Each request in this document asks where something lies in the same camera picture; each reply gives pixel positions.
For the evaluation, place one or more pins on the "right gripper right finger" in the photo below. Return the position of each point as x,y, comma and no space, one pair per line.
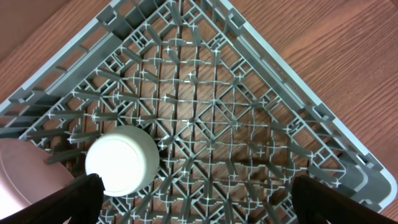
314,202

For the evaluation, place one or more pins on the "grey bowl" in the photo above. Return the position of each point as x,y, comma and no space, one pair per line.
126,158

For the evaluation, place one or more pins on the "pink plate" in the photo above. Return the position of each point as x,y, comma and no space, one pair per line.
25,177

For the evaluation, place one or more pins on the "grey dishwasher rack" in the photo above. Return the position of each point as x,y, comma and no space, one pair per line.
233,122

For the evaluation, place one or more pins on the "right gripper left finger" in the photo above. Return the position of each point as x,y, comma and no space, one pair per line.
79,202

